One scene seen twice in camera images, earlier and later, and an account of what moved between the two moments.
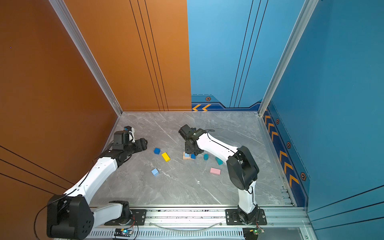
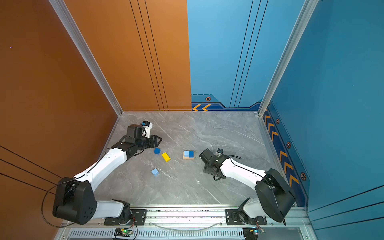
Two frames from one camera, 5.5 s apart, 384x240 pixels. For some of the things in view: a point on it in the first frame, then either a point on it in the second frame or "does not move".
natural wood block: x=189 y=158 does not move
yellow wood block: x=166 y=157 does not move
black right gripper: x=187 y=151 -> x=206 y=170
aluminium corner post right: x=303 y=21 does not move
